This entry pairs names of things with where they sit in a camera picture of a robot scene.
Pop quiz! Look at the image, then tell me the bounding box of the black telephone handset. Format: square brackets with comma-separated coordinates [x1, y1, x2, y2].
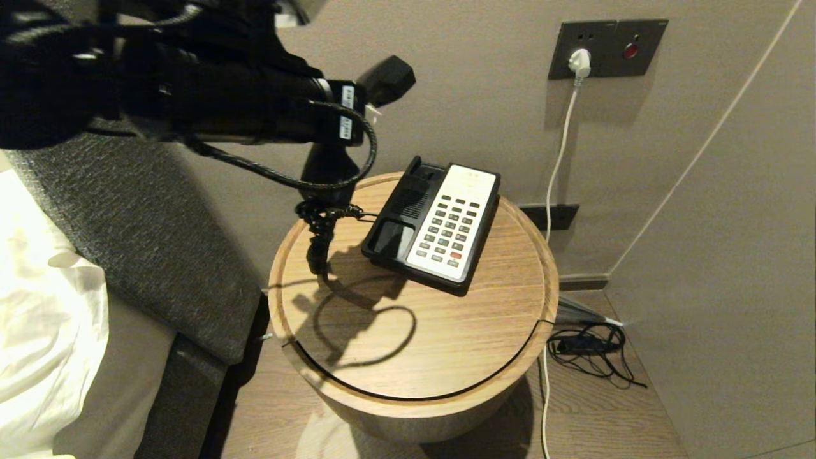
[300, 55, 417, 206]

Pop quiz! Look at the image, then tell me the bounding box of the black phone cord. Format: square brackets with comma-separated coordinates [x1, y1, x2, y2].
[295, 200, 365, 276]

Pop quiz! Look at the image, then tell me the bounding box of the black and white telephone base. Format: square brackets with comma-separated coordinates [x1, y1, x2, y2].
[361, 156, 502, 297]

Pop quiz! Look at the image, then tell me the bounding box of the white power plug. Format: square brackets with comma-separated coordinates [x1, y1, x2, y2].
[568, 49, 592, 82]

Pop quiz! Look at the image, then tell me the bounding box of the grey fabric headboard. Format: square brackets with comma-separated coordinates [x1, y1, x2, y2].
[0, 127, 263, 365]

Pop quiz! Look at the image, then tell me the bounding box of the round wooden side table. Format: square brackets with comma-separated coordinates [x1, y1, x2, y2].
[268, 172, 560, 444]

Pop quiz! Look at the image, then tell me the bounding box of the beige mattress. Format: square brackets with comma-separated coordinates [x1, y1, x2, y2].
[54, 292, 178, 459]

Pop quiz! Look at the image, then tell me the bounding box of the white bed linen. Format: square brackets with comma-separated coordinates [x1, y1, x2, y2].
[0, 169, 110, 459]

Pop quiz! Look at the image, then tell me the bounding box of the black left gripper loop cable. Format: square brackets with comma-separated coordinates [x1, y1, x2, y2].
[184, 108, 379, 192]

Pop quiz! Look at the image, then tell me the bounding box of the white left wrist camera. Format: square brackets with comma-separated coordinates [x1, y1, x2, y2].
[274, 0, 329, 30]

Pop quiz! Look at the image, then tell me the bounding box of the small dark wall outlet plate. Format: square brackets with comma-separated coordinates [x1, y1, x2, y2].
[520, 204, 579, 232]

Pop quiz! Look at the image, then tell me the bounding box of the grey wall socket panel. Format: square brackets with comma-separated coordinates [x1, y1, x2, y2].
[548, 19, 669, 80]

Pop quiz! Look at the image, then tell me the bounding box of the black tangled floor cable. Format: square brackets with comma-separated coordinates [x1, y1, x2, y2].
[546, 324, 648, 390]

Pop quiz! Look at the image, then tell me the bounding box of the dark grey bed frame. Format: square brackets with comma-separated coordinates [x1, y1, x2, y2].
[134, 334, 229, 459]

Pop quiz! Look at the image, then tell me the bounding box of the white power cable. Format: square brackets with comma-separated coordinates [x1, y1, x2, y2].
[540, 80, 581, 459]

